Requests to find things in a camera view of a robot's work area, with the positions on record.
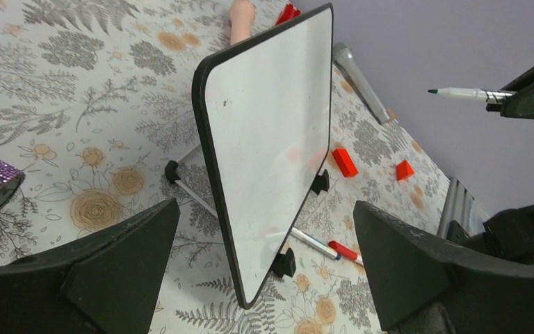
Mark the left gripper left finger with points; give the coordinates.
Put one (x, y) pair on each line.
(106, 282)

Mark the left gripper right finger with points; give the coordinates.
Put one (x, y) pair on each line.
(423, 283)

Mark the green capped marker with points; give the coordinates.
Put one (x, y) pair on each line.
(474, 94)

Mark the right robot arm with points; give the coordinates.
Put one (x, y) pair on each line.
(508, 235)

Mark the red capped marker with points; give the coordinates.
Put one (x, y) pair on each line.
(346, 252)

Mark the red wedge block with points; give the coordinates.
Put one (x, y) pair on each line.
(404, 170)

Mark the blue capped marker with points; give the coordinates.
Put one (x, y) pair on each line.
(315, 244)

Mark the red rectangular block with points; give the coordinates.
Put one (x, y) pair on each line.
(345, 162)

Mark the floral patterned mat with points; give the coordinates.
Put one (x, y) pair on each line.
(95, 108)

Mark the silver grey microphone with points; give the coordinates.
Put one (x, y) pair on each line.
(342, 55)

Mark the red square block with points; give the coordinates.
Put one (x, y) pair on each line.
(289, 12)

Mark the white whiteboard black frame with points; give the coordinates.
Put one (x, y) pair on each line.
(263, 112)

